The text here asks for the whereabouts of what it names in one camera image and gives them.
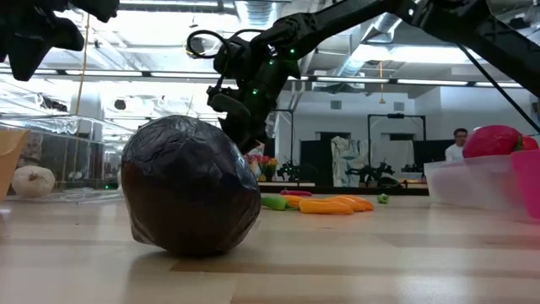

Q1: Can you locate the red plastic basket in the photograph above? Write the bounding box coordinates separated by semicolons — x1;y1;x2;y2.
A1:
510;148;540;220

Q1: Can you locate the red tomato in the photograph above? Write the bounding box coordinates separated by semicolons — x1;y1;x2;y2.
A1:
462;124;523;160

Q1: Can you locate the black metal gantry frame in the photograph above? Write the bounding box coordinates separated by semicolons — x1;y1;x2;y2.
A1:
367;112;427;143

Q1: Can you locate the white patterned cover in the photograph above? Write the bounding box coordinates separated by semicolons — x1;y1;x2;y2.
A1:
331;135;359;187

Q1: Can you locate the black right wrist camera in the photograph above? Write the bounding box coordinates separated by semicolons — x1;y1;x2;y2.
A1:
206;86;253;123

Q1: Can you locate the long ceiling light strip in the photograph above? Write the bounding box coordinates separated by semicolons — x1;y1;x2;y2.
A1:
0;69;540;89

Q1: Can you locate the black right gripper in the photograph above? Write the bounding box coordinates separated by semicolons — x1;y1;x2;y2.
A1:
213;36;302;155

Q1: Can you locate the yellow plastic basket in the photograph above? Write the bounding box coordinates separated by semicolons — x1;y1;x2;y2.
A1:
0;128;31;204

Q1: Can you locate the black cabinet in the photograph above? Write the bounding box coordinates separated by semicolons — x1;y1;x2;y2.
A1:
300;138;334;187

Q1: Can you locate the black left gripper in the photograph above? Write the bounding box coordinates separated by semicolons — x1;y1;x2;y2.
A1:
0;0;122;82

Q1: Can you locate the black aluminium table frame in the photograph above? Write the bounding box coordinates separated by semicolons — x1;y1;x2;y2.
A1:
256;185;429;197

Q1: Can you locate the large white garlic bulb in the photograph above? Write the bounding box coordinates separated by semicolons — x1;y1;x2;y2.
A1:
11;165;57;198

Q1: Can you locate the colourful flower bunch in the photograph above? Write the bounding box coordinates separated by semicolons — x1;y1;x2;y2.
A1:
246;154;279;182

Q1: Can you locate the dark purple round fruit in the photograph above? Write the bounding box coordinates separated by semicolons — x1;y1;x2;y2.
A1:
120;114;262;257

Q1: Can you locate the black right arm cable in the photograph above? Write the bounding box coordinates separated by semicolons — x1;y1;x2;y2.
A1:
186;29;232;59

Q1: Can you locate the yellow hanging cord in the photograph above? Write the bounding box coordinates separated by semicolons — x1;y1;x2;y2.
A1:
73;12;93;170

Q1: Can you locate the silver ventilation duct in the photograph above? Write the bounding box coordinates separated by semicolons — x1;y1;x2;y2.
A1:
242;0;275;26

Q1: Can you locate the clear plastic container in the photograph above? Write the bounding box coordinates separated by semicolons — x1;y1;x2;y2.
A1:
423;154;527;221
0;113;136;204

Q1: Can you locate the black hanging ceiling lamp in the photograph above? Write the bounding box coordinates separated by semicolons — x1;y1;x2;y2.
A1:
186;35;208;59

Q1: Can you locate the person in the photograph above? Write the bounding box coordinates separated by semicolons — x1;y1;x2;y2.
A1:
445;128;470;163

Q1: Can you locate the orange chili pepper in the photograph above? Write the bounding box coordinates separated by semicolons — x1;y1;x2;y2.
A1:
280;193;305;209
331;194;375;212
298;198;355;216

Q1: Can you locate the black monitor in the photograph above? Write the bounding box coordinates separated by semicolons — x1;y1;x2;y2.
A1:
413;139;448;168

